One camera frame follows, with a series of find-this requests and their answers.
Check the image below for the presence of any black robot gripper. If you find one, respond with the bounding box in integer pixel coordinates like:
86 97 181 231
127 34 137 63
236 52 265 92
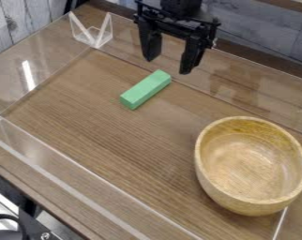
134 0 221 75

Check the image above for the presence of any green rectangular block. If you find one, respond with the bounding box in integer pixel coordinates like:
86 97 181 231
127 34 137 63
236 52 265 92
119 69 170 110

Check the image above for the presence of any light wooden bowl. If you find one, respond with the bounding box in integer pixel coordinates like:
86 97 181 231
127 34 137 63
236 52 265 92
193 116 302 217

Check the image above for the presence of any clear acrylic corner bracket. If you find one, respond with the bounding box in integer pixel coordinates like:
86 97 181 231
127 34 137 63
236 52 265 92
69 12 111 49

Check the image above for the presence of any clear acrylic enclosure wall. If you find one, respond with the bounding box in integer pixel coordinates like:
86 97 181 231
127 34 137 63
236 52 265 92
0 16 302 240

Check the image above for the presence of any black metal table bracket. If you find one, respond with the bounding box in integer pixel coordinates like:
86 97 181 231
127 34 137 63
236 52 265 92
18 208 58 240

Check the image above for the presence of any black cable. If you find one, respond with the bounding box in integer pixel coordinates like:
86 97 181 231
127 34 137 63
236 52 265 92
0 213 25 240

